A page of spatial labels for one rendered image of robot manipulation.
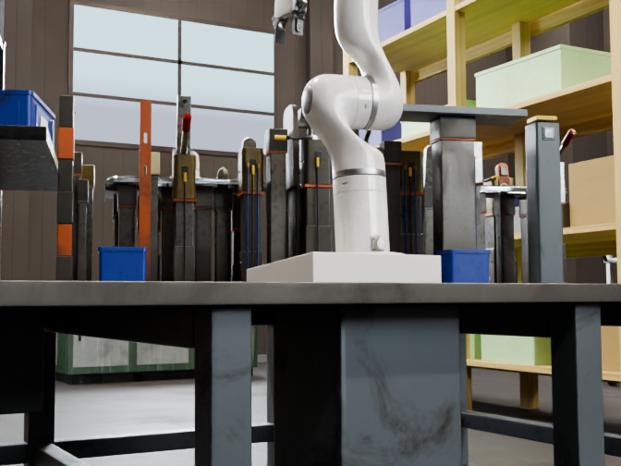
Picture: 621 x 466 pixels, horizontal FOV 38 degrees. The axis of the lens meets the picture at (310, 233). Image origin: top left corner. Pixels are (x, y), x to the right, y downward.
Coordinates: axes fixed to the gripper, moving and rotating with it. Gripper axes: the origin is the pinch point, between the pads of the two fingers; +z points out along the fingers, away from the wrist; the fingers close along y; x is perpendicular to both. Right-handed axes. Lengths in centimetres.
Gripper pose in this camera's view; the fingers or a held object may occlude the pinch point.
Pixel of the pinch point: (288, 35)
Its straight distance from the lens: 254.0
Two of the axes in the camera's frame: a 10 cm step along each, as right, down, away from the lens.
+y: -5.3, 0.6, 8.5
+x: -8.5, -0.6, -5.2
